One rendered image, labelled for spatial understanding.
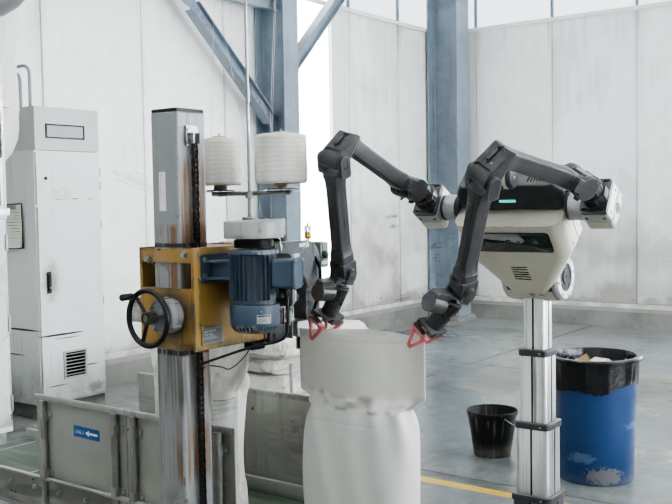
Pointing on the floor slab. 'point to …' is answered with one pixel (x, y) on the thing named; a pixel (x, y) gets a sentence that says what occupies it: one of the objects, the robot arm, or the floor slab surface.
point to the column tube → (182, 481)
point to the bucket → (492, 429)
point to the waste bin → (597, 415)
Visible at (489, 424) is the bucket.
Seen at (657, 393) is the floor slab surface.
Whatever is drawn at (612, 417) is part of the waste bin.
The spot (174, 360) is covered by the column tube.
